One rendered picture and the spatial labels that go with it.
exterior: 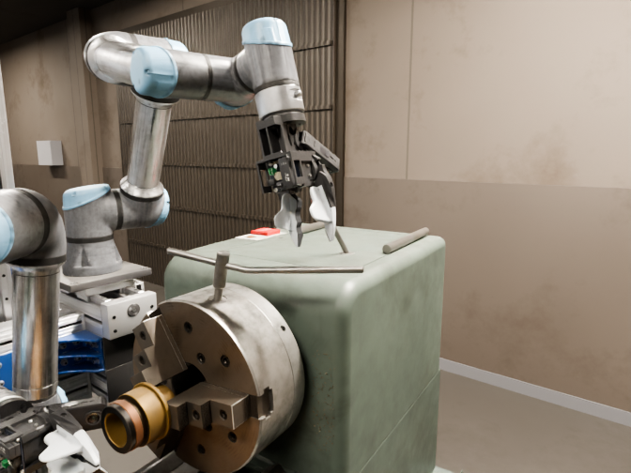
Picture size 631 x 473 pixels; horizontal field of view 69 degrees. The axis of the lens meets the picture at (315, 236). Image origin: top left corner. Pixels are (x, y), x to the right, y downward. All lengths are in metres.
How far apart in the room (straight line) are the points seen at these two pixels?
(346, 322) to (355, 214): 2.68
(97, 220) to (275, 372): 0.74
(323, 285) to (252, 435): 0.28
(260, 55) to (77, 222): 0.76
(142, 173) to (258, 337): 0.68
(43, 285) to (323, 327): 0.51
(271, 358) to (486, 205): 2.40
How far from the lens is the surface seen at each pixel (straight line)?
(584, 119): 2.92
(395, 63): 3.34
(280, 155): 0.71
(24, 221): 0.84
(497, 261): 3.06
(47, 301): 0.97
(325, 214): 0.74
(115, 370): 1.33
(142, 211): 1.36
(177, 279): 1.05
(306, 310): 0.84
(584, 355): 3.10
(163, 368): 0.83
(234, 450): 0.85
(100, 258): 1.34
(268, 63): 0.76
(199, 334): 0.80
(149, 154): 1.28
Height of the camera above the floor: 1.48
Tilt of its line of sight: 10 degrees down
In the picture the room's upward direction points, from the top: straight up
